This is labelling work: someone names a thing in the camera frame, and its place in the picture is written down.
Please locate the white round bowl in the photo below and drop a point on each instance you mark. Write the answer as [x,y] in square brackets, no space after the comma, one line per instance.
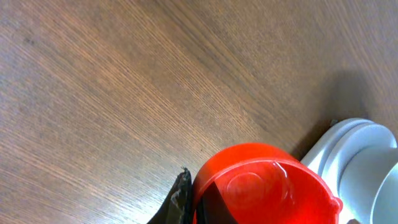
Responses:
[385,205]

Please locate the white digital kitchen scale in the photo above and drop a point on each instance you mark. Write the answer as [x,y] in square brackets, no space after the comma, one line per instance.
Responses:
[353,157]

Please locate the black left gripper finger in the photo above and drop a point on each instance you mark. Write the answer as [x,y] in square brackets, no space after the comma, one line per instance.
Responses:
[177,206]

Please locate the red plastic measuring scoop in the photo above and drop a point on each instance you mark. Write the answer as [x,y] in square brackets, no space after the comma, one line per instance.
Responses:
[260,183]

